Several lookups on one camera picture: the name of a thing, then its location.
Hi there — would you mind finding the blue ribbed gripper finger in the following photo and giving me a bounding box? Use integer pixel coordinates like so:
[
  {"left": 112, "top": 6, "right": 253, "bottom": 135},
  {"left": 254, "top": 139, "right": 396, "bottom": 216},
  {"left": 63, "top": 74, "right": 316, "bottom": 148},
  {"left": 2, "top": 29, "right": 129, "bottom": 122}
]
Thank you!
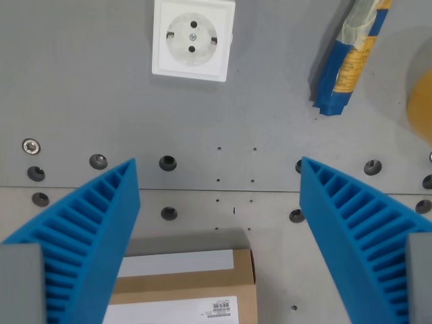
[
  {"left": 0, "top": 157, "right": 141, "bottom": 324},
  {"left": 299, "top": 155, "right": 432, "bottom": 324}
]

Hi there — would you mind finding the blue and yellow bag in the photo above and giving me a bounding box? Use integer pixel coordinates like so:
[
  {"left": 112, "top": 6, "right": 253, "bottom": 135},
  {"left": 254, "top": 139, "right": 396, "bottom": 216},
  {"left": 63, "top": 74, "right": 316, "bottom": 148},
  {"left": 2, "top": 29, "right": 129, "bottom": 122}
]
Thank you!
[{"left": 310, "top": 0, "right": 393, "bottom": 117}]

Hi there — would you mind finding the white wall power socket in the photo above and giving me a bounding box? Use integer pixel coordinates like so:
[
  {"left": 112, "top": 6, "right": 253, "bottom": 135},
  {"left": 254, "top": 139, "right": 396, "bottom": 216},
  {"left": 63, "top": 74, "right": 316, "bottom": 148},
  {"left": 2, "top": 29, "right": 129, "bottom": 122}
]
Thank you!
[{"left": 151, "top": 0, "right": 236, "bottom": 82}]

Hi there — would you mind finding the yellow round object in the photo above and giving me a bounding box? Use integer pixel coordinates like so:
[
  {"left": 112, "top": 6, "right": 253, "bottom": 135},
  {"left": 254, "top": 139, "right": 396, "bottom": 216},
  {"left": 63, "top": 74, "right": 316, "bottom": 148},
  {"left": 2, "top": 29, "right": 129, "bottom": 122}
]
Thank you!
[{"left": 406, "top": 67, "right": 432, "bottom": 148}]

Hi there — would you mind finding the brown cardboard box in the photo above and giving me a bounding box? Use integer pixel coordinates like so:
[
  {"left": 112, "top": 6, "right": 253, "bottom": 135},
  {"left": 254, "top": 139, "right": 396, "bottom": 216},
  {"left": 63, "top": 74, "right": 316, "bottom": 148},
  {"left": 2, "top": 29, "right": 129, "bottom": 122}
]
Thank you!
[{"left": 103, "top": 248, "right": 259, "bottom": 324}]

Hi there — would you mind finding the silver hex screw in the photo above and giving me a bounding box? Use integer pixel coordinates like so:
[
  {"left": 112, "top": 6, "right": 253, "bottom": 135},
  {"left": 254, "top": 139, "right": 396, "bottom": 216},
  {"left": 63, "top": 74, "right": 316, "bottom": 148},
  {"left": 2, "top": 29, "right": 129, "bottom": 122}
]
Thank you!
[{"left": 22, "top": 138, "right": 41, "bottom": 156}]

